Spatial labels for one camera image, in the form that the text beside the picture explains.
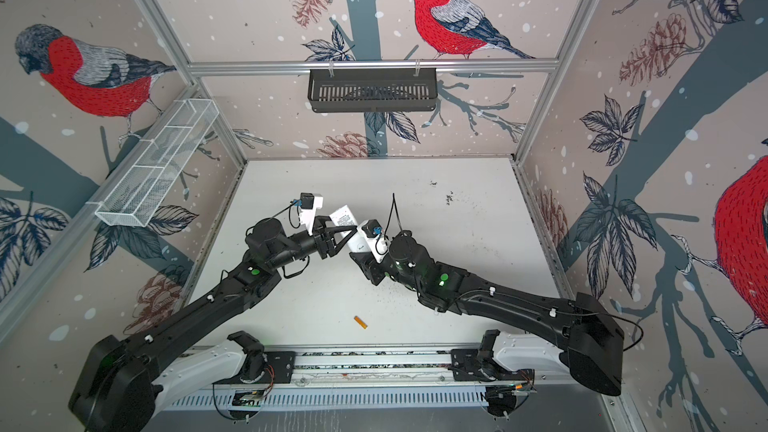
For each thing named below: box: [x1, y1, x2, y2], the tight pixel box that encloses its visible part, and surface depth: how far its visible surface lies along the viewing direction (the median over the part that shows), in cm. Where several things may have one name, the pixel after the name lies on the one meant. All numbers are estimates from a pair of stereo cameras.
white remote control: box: [329, 205, 369, 254], surface depth 70 cm
